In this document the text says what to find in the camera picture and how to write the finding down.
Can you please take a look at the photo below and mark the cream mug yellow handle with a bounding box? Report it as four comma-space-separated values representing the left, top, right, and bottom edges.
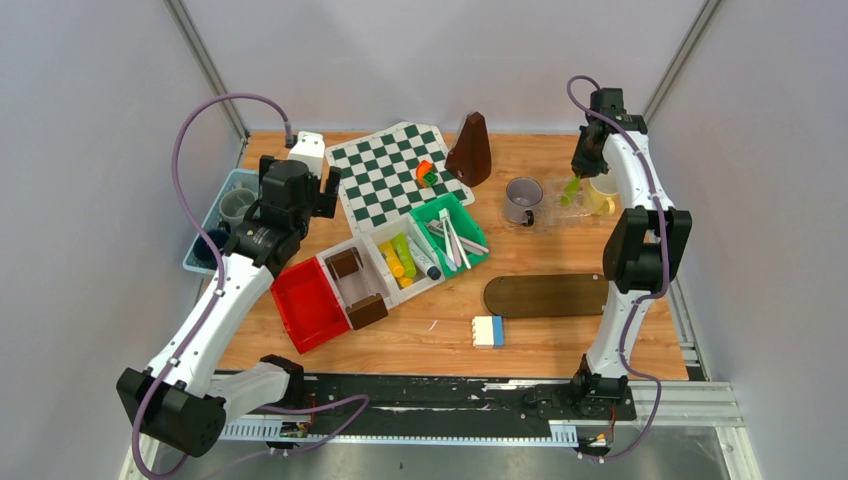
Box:
583, 173, 619, 216

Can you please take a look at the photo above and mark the purple mug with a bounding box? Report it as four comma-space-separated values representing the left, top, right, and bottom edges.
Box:
504, 177, 544, 207

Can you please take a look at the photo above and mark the yellow toothpaste tube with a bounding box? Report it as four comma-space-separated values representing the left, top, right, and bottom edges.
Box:
378, 241, 406, 279

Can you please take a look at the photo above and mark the white toothbrush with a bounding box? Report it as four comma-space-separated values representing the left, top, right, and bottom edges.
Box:
439, 208, 471, 271

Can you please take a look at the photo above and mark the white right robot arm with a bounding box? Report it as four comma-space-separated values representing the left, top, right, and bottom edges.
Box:
570, 87, 693, 418

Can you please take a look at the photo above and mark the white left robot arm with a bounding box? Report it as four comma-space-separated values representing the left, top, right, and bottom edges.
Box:
116, 156, 342, 457

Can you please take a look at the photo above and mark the dark wooden oval tray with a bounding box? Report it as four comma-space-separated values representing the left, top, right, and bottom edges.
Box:
483, 273, 609, 319

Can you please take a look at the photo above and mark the white toothpaste tube black cap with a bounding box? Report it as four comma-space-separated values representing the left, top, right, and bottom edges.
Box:
406, 235, 442, 280

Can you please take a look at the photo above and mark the light blue perforated basket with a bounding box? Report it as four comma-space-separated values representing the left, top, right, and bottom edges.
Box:
182, 169, 260, 276

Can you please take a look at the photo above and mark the grey mug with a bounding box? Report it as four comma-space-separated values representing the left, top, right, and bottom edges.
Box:
219, 187, 257, 226

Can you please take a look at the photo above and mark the brown wooden block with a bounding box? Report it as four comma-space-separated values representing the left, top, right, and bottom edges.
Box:
345, 293, 388, 330
324, 247, 363, 280

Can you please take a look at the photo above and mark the green white chessboard mat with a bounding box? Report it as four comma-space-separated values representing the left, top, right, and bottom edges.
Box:
325, 122, 475, 235

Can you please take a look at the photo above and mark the dark blue mug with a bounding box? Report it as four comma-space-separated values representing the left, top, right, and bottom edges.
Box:
194, 229, 230, 266

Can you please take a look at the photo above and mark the red plastic bin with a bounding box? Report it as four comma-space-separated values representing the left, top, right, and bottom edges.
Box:
270, 257, 351, 354

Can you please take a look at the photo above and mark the brown wooden metronome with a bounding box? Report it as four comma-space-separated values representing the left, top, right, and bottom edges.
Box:
445, 111, 492, 188

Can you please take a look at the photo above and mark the white plastic bin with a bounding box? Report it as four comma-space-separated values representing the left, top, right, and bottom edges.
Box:
316, 236, 395, 326

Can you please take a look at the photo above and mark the orange toy block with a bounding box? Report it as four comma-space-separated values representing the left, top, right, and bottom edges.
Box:
415, 160, 434, 188

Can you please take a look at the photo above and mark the green toy block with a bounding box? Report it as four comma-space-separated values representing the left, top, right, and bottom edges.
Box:
422, 172, 440, 187

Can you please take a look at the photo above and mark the white blue toy brick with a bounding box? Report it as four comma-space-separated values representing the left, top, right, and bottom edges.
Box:
471, 316, 504, 349

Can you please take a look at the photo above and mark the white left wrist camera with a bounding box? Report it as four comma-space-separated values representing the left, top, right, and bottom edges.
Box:
287, 131, 325, 179

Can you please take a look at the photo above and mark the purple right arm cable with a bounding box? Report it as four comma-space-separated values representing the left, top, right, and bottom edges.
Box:
566, 74, 670, 463

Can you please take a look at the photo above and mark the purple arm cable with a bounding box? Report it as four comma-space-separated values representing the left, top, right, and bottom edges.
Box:
131, 92, 372, 480
566, 74, 670, 463

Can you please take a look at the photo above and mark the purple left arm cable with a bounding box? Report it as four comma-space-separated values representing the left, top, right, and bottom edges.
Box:
131, 92, 372, 480

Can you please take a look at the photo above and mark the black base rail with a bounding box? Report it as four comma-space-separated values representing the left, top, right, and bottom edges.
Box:
266, 373, 636, 438

